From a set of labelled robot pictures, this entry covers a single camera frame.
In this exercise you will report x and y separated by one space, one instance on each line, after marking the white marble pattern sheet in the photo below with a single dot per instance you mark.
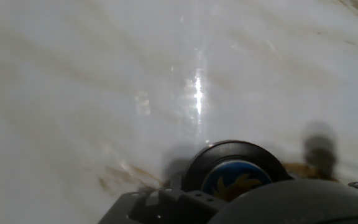
89 93

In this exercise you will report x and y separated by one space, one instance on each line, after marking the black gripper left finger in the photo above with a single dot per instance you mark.
172 208

